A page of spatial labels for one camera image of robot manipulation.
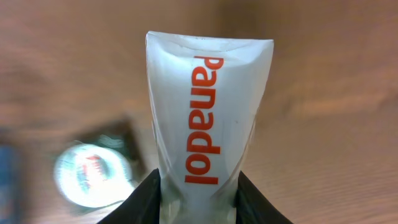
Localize blue Kool Fever box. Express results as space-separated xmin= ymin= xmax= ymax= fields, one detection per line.
xmin=1 ymin=144 xmax=21 ymax=224

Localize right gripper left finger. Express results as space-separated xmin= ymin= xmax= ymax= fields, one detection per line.
xmin=98 ymin=169 xmax=161 ymax=224

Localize white Panadol packet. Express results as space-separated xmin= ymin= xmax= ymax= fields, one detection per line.
xmin=146 ymin=31 xmax=274 ymax=223

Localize dark green round-logo box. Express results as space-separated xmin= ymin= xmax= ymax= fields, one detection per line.
xmin=53 ymin=117 xmax=147 ymax=209

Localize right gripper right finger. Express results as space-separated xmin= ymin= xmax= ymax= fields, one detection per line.
xmin=234 ymin=171 xmax=293 ymax=224

